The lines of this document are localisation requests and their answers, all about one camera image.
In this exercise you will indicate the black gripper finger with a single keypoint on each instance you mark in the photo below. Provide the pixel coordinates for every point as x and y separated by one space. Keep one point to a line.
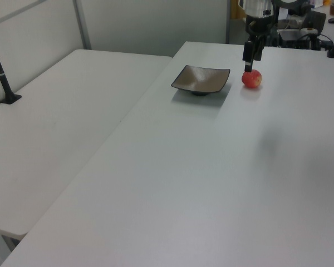
248 55
257 53

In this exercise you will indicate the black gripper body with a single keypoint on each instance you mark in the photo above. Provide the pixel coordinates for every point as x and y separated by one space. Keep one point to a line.
258 26

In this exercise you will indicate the red apple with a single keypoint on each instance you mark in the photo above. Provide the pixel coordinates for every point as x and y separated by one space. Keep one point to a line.
252 79

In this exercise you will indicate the square brown ceramic plate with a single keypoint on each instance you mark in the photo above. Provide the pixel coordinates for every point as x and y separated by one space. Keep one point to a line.
200 79

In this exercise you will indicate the black equipment box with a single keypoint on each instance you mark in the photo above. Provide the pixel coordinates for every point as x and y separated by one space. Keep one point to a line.
297 39

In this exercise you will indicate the white side table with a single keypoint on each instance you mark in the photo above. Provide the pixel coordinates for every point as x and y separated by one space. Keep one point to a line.
58 130

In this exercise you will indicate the grey partition frame post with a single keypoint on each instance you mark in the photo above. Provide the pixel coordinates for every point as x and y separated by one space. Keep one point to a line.
82 23

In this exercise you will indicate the black camera pole with base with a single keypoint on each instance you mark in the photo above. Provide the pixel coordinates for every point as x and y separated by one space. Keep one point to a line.
1 75

